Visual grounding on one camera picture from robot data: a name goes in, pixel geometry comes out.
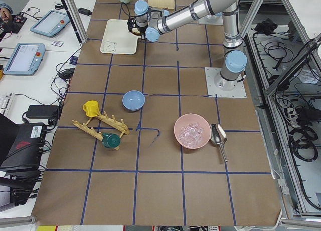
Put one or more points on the bread slice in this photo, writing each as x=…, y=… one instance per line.
x=136, y=29

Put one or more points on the cream bear tray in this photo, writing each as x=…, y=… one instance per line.
x=117, y=39

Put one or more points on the wooden cutting board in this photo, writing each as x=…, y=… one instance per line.
x=167, y=4

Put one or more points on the blue bowl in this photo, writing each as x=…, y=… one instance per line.
x=133, y=100

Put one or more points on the yellow mug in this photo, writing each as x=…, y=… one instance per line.
x=91, y=108

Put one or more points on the upper teach pendant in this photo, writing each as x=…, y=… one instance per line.
x=51, y=23

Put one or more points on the teach pendant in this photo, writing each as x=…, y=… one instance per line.
x=25, y=59
x=51, y=23

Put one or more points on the pink bowl with ice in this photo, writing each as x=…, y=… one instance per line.
x=192, y=131

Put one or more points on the dark green mug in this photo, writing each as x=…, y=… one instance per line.
x=111, y=140

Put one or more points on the lower teach pendant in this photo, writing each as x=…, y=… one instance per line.
x=25, y=59

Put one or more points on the metal scoop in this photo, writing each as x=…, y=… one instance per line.
x=218, y=138

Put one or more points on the black power adapter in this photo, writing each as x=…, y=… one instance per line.
x=49, y=112

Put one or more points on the black computer box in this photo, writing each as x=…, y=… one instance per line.
x=21, y=145

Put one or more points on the aluminium frame post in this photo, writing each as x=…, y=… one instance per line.
x=73, y=14

